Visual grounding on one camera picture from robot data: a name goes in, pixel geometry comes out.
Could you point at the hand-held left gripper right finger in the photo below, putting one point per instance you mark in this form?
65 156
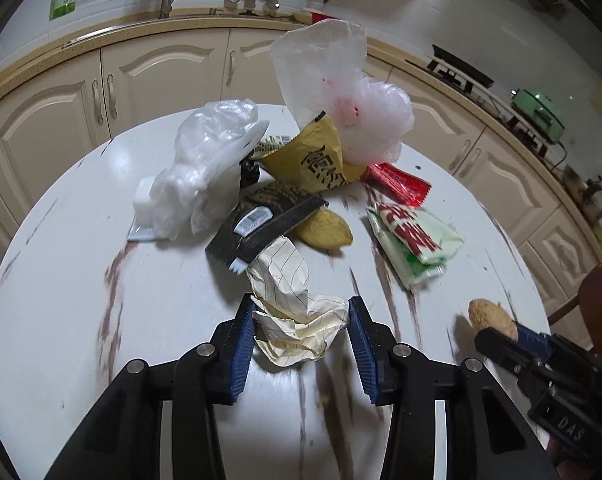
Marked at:
363 360

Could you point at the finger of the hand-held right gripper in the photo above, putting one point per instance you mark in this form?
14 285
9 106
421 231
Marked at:
536 342
503 350

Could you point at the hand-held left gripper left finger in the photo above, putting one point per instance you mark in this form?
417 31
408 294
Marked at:
242 355

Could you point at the round brown cookie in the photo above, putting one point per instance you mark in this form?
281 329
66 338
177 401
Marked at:
491 315

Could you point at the yellow lined paper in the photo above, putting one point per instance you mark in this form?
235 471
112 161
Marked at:
291 320

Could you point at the red snack wrapper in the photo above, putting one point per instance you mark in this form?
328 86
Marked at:
396 182

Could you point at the brown wooden chair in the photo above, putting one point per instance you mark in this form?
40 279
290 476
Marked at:
601 300

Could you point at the green white snack packet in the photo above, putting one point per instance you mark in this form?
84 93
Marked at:
416 250

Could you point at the oval brown cookie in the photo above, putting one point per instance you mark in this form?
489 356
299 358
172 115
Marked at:
326 230

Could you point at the black snack packet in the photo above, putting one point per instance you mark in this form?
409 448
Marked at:
261 220

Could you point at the steel pot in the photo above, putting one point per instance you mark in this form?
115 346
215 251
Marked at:
578 187

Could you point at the small white box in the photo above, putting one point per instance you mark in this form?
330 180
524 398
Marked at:
142 210

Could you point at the clear plastic bag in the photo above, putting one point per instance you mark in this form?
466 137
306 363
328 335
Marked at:
201 160

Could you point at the yellow snack packet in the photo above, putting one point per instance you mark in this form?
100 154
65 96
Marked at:
311 160

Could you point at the green electric cooker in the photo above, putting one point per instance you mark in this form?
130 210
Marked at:
538 112

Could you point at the white plastic bag red stains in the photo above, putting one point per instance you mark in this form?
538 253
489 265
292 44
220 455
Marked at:
331 75

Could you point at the white round table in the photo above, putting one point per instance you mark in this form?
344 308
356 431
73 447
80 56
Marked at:
46 125

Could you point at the red basin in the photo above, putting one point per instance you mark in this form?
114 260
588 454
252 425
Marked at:
317 16

